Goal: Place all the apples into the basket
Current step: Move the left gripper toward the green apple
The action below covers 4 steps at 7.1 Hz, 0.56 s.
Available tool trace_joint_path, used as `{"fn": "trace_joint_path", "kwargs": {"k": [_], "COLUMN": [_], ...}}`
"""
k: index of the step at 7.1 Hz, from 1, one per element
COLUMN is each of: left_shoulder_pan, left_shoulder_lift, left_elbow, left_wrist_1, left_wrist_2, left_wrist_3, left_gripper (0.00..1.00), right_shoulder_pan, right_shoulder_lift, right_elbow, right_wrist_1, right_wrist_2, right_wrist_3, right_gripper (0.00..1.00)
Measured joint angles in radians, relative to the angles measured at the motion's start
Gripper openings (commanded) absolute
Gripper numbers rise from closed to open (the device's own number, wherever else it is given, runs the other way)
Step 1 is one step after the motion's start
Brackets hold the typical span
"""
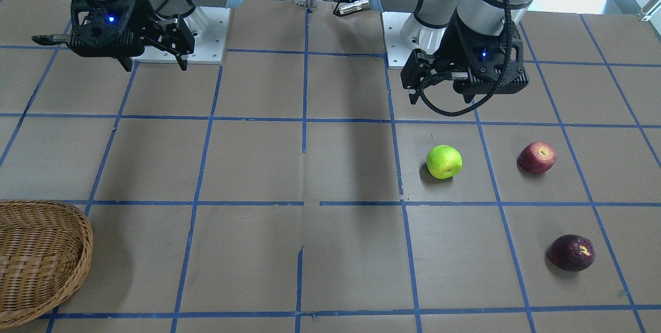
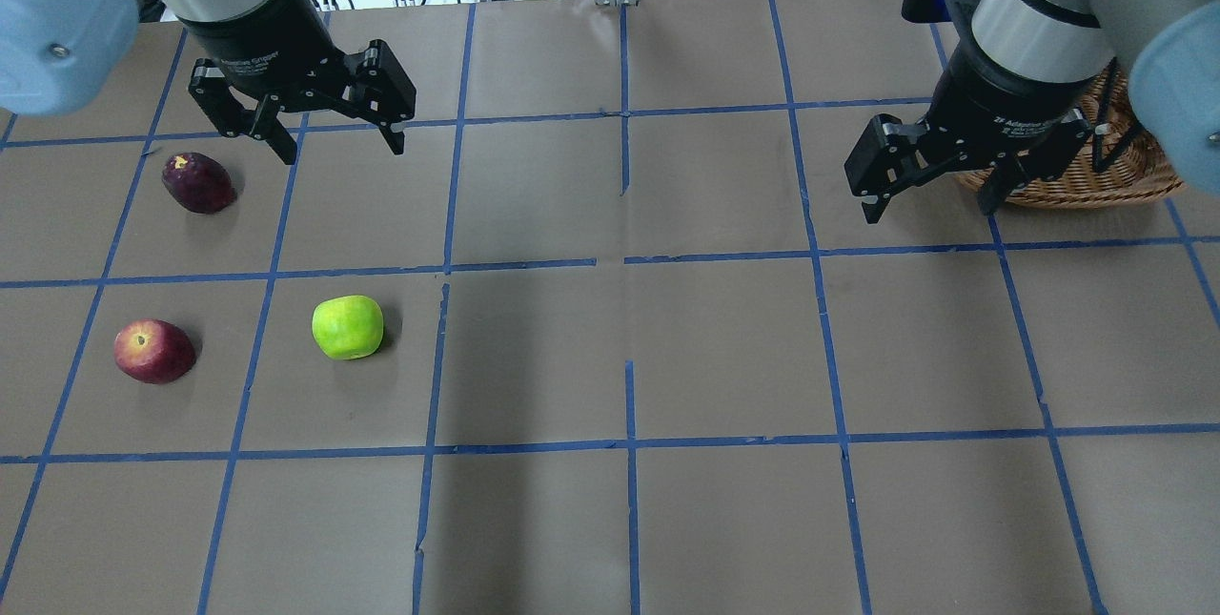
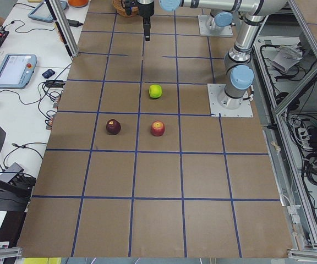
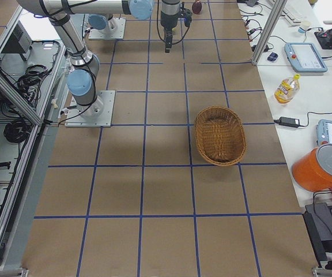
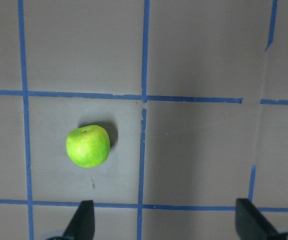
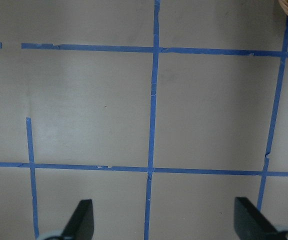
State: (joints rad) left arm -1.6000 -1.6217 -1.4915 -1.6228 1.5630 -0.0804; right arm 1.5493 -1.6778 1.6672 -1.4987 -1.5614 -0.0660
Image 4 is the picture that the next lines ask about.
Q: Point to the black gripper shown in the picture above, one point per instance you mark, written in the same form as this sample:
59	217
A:
168	19

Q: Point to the dark red apple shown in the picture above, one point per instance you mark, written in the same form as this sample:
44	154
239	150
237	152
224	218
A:
197	7

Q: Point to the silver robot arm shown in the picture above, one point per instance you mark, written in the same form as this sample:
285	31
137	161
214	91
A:
170	13
82	80

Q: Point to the woven wicker basket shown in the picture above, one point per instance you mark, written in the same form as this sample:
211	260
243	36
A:
220	136

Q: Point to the orange juice bottle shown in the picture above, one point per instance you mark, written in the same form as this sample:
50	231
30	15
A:
287	89

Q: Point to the paper cup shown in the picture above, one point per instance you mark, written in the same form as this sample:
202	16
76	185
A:
304	26

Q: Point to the far teach pendant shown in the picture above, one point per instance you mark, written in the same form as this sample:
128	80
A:
304	58

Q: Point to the black power adapter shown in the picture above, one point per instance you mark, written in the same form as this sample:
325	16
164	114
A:
288	122

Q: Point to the orange bucket with grey lid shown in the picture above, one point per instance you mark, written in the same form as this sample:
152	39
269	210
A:
313	172

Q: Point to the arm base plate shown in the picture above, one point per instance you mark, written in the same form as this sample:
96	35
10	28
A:
99	114
104	29

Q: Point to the aluminium frame post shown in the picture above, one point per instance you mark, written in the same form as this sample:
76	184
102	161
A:
268	29

